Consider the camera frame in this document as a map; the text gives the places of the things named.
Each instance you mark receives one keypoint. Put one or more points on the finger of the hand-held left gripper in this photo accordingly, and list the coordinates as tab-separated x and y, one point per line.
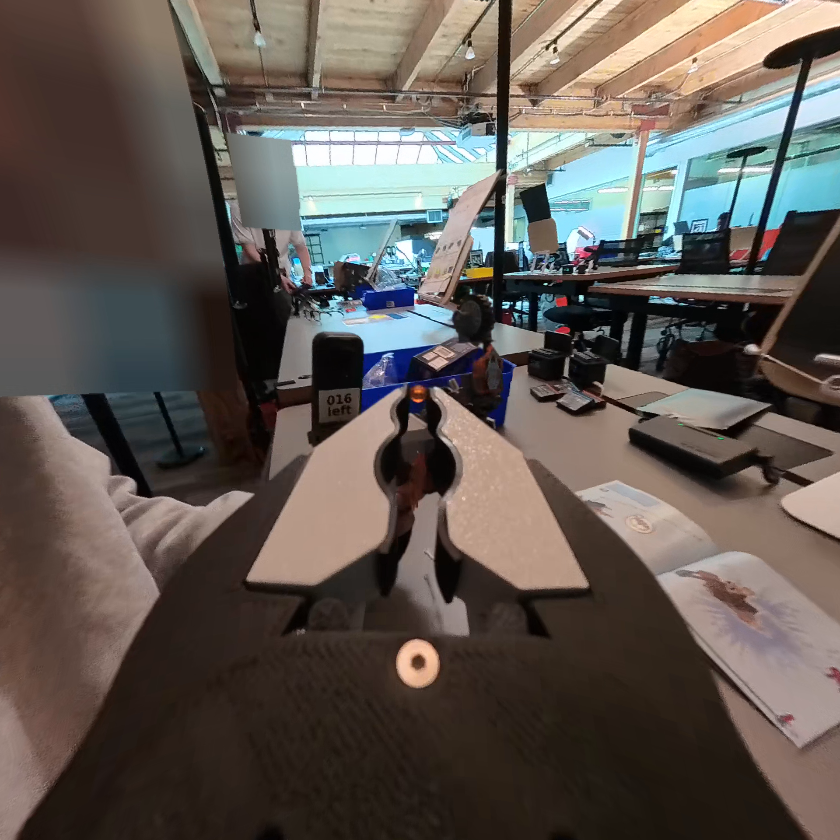
401	525

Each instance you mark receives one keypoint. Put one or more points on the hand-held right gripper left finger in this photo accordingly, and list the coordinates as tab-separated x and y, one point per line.
321	525

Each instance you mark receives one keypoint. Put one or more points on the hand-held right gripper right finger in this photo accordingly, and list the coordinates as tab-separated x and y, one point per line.
512	525

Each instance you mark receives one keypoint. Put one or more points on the orange round lego stud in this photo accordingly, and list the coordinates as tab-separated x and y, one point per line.
418	394

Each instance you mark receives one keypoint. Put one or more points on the lego motorcycle model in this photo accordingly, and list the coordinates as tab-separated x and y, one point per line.
474	318

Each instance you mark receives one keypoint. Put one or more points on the lego instruction booklet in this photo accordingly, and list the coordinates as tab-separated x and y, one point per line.
741	590

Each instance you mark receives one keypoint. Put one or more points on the person's left forearm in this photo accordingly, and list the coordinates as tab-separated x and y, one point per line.
190	525

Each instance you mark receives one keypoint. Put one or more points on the clear plastic bag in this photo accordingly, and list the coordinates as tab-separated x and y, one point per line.
377	375

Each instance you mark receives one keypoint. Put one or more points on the blue plastic bin white tag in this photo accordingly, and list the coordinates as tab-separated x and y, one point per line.
401	367
387	296

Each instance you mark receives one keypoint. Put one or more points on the dark cardboard box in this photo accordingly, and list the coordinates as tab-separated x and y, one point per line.
439	358

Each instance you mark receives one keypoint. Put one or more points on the wooden pillar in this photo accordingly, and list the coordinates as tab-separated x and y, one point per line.
223	426

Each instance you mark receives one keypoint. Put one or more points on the small black battery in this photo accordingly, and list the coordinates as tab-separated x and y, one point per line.
544	392
581	401

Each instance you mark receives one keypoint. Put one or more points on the black charger box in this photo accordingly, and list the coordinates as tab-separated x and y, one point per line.
695	449

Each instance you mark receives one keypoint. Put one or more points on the black office chair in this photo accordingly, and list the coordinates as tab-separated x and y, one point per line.
705	253
577	318
804	243
620	253

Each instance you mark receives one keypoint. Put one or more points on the long black pole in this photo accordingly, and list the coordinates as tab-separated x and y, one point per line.
503	164

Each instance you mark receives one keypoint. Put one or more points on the wooden desk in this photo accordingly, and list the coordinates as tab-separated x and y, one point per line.
695	289
590	270

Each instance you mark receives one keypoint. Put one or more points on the person's grey hoodie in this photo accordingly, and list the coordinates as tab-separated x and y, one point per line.
52	590

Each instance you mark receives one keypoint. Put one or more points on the black desk mat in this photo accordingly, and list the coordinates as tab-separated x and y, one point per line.
794	453

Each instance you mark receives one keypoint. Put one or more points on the white metal stand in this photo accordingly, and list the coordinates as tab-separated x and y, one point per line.
814	505

